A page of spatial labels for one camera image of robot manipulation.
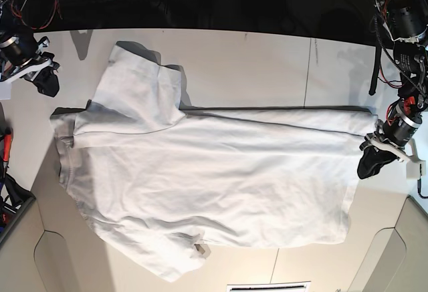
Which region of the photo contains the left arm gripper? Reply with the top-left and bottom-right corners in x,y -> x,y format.
357,100 -> 424,179

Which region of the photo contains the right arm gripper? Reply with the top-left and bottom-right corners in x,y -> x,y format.
1,34 -> 60,98

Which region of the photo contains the white t-shirt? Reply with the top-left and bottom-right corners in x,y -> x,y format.
50,44 -> 377,282

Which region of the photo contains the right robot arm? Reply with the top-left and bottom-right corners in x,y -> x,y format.
1,0 -> 60,98

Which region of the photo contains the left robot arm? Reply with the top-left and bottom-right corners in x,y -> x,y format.
357,0 -> 427,180

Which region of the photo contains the grey bin with tools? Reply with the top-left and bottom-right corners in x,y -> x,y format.
1,174 -> 36,247

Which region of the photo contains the white vent grille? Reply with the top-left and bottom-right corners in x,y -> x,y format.
226,281 -> 311,292

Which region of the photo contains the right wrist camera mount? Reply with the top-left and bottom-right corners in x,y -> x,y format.
2,48 -> 57,84

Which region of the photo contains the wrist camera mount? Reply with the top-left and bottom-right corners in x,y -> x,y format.
360,133 -> 426,180
2,48 -> 57,84

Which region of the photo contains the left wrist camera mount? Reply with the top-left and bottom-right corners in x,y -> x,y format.
360,133 -> 426,180

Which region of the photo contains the orange handled tool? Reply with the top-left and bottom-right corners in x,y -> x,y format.
1,127 -> 13,178

